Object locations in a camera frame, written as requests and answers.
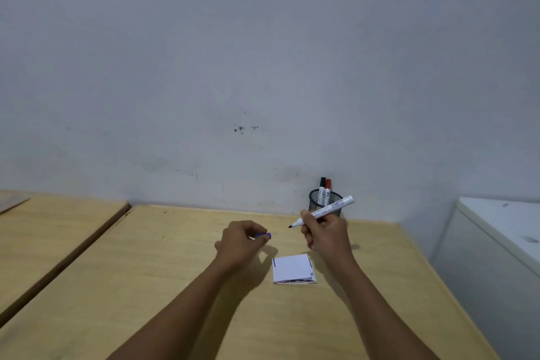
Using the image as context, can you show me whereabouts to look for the person's left hand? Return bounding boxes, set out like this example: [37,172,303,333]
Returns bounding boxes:
[214,220,269,273]

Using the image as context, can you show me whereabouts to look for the person's right hand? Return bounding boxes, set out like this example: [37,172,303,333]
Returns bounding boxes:
[300,209,356,264]

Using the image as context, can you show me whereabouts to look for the white marker pen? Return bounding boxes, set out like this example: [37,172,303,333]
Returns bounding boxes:
[289,195,355,229]

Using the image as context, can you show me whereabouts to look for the person's left forearm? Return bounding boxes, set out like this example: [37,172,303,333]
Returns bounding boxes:
[107,255,249,360]

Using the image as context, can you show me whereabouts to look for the person's right forearm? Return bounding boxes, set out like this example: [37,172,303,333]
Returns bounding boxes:
[331,253,439,360]

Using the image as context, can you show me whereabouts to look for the black mesh pen holder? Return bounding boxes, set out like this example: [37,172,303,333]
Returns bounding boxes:
[309,189,343,218]

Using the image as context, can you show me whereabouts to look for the folded white paper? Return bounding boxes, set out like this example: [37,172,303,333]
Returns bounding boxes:
[273,253,317,285]

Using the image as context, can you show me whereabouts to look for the white cabinet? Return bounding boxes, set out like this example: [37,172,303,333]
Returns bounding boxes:
[430,197,540,360]

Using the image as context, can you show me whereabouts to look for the wooden side table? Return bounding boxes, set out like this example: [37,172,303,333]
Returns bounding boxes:
[0,190,131,327]

